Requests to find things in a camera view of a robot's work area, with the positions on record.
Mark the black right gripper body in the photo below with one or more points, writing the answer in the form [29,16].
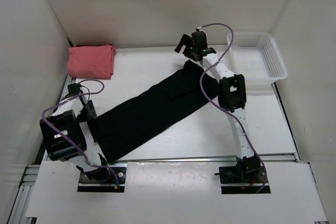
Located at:
[189,51]

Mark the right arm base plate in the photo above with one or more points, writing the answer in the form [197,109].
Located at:
[233,184]

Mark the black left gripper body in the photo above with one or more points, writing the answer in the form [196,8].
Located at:
[88,113]

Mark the aluminium table edge rail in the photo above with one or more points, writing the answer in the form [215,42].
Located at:
[265,158]

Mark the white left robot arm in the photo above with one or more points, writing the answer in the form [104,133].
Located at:
[63,137]

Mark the white plastic basket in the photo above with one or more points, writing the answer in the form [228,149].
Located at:
[255,55]

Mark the black t-shirt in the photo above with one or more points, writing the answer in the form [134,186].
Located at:
[137,120]

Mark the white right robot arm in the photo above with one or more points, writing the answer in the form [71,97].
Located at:
[231,99]

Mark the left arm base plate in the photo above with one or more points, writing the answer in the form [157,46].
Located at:
[103,182]

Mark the pink t-shirt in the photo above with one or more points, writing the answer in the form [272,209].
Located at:
[96,62]

